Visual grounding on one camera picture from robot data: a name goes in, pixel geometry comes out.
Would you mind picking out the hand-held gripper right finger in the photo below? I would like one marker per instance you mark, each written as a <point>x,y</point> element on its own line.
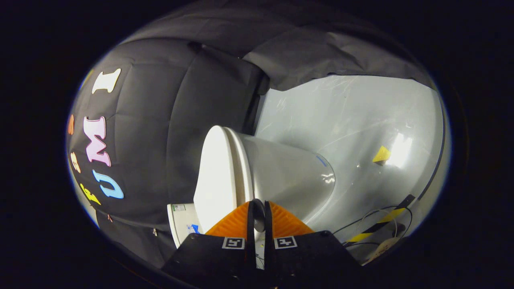
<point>268,257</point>

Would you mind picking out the white toilet seat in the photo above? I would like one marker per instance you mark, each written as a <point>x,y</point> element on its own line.
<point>241,168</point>

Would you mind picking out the yellow tape piece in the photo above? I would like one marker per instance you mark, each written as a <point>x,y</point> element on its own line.
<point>381,154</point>

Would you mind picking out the black backdrop cloth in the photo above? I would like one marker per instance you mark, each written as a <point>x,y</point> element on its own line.
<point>160,120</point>

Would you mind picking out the black lid pull tab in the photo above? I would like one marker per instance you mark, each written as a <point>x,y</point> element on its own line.
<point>260,218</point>

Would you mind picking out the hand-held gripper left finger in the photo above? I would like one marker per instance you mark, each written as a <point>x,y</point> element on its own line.
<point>251,257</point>

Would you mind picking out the black yellow striped tape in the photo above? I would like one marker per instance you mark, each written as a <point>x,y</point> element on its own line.
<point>379,220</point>

